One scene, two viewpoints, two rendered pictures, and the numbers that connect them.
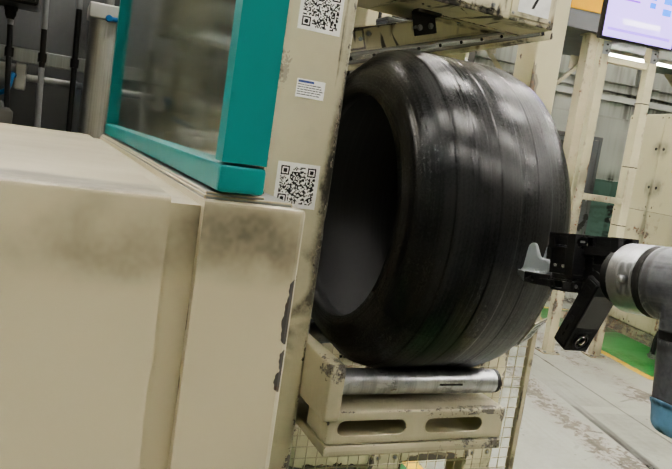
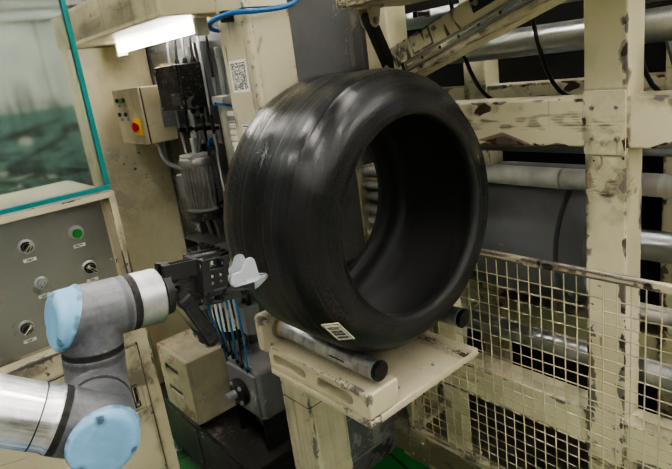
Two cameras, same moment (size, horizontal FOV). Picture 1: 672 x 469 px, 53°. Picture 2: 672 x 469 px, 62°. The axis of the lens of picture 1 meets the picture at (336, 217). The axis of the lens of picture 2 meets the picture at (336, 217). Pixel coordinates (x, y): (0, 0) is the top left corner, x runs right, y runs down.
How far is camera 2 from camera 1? 1.63 m
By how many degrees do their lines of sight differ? 74
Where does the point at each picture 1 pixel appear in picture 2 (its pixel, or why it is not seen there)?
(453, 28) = not seen: outside the picture
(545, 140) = (280, 161)
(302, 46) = (238, 104)
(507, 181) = (245, 201)
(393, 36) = (454, 21)
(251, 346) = not seen: outside the picture
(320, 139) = not seen: hidden behind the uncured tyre
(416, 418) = (309, 372)
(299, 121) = not seen: hidden behind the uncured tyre
